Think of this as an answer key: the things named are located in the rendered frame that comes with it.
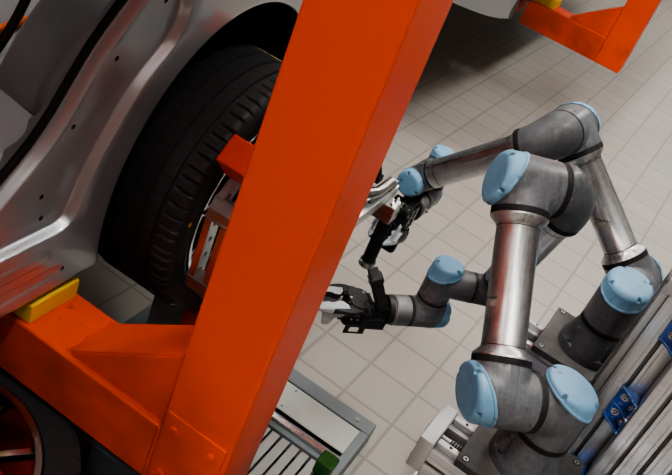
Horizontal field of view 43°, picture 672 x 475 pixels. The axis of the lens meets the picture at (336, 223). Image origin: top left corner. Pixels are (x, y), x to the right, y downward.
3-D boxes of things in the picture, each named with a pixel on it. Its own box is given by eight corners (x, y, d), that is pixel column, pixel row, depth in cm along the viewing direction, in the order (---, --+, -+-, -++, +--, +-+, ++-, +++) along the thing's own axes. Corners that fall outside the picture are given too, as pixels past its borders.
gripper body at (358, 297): (340, 333, 196) (386, 336, 201) (352, 306, 192) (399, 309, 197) (331, 310, 202) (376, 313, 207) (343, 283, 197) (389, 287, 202)
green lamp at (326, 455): (319, 459, 182) (325, 448, 180) (335, 470, 181) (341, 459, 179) (310, 471, 179) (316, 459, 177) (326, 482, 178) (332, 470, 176)
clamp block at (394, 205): (366, 200, 219) (373, 184, 217) (396, 218, 217) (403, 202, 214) (357, 207, 215) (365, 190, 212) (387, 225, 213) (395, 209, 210)
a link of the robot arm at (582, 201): (616, 163, 174) (499, 283, 211) (569, 151, 171) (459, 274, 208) (626, 209, 167) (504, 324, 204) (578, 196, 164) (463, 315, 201)
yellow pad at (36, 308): (30, 263, 192) (33, 246, 189) (76, 296, 189) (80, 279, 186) (-20, 289, 181) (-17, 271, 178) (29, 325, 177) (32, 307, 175)
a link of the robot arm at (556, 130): (573, 161, 195) (402, 208, 226) (589, 150, 204) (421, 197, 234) (557, 113, 194) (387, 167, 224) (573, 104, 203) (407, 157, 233)
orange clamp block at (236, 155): (242, 148, 186) (234, 132, 178) (271, 166, 184) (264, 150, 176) (224, 174, 185) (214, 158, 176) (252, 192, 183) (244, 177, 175)
